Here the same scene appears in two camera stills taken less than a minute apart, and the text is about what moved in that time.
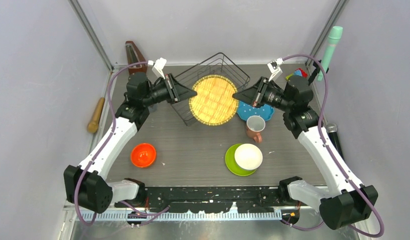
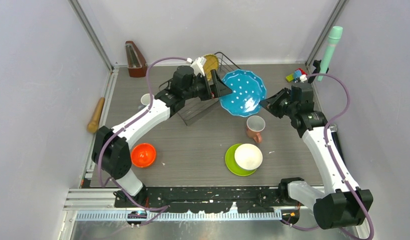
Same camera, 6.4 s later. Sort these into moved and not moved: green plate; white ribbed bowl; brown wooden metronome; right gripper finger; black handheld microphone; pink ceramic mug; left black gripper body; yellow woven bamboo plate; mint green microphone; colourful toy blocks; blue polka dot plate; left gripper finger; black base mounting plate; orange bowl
Moved: left black gripper body; right gripper finger; yellow woven bamboo plate; blue polka dot plate; left gripper finger
Not moved: orange bowl; green plate; white ribbed bowl; black base mounting plate; colourful toy blocks; brown wooden metronome; black handheld microphone; mint green microphone; pink ceramic mug
